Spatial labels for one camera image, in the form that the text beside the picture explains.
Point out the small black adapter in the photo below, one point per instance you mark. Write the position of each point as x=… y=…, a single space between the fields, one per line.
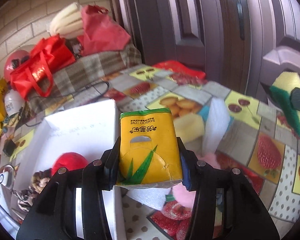
x=9 y=147

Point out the cream foam cushion roll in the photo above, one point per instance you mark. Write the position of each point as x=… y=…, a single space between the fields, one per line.
x=68 y=22

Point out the shiny red tote bag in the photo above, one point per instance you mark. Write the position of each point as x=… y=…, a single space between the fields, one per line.
x=47 y=57

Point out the pink fluffy plush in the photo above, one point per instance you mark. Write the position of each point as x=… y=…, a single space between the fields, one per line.
x=179 y=191

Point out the dark red fabric bag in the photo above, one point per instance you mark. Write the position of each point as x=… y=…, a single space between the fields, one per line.
x=100 y=32

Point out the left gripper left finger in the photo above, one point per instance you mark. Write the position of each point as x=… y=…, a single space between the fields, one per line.
x=78 y=204

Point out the white foam tray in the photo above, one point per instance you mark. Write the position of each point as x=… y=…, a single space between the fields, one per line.
x=88 y=130

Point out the patterned scrunchie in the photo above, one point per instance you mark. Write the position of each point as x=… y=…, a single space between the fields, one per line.
x=26 y=197

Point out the red plush ball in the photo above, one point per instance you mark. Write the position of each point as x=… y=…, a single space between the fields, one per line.
x=71 y=161

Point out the red helmet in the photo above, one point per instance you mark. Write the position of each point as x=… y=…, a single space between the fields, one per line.
x=14 y=61

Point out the plaid blanket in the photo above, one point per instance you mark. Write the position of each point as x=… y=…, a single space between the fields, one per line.
x=85 y=71

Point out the yellow tissue pack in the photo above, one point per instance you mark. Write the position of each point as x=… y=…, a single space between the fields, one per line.
x=149 y=154

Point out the white foam sheet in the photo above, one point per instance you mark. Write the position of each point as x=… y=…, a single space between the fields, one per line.
x=216 y=125

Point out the fruit pattern tablecloth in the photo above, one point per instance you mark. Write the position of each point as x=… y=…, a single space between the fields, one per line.
x=242 y=131

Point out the green yellow scrub sponge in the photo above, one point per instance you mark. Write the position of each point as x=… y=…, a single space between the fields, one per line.
x=286 y=92

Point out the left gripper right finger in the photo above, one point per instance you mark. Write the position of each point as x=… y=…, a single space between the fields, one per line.
x=244 y=215

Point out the grey metal door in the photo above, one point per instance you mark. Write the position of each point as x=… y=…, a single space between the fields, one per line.
x=242 y=44

